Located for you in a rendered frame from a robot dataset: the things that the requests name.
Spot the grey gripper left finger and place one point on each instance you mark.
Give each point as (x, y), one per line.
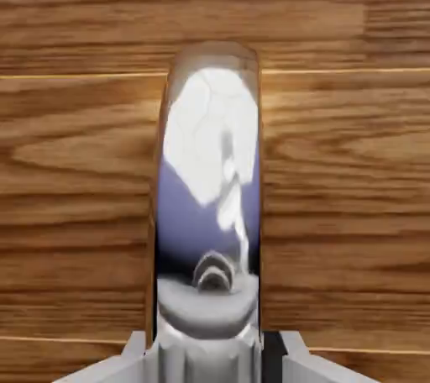
(129, 364)

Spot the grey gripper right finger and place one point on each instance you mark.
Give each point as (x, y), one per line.
(295, 361)

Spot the wooden cabinet door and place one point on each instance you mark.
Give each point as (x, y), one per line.
(67, 154)

